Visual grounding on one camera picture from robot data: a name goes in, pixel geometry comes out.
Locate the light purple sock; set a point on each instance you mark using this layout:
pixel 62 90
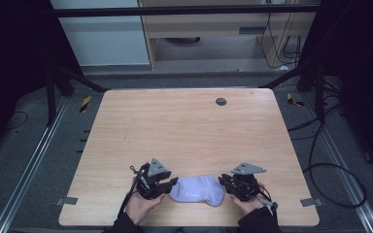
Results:
pixel 216 200
pixel 194 191

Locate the grey tape strip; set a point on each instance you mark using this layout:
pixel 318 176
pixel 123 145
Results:
pixel 311 202
pixel 67 201

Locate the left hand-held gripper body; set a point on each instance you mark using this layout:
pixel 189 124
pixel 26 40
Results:
pixel 152 183

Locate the white cabinet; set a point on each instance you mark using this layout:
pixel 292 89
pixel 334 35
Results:
pixel 103 39

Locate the grey round table grommet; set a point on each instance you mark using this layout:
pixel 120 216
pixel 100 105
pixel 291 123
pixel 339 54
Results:
pixel 220 101

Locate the black metal stand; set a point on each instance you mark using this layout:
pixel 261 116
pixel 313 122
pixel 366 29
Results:
pixel 50 97
pixel 319 93

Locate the aluminium floor rail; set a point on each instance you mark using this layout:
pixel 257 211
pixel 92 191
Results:
pixel 29 165
pixel 343 168

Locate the dark curtain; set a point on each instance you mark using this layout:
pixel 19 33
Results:
pixel 13 71
pixel 359 64

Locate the yellow black striped tape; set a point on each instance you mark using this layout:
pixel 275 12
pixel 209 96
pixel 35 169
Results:
pixel 85 104
pixel 293 100

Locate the black horizontal frame bar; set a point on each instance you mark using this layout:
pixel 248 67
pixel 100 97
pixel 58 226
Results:
pixel 175 10

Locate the person's left hand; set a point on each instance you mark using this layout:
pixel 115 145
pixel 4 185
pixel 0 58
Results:
pixel 141 207

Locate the person's right hand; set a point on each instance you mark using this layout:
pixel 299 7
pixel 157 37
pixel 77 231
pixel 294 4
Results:
pixel 249 205

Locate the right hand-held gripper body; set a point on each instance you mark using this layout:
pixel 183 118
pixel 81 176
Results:
pixel 244 184

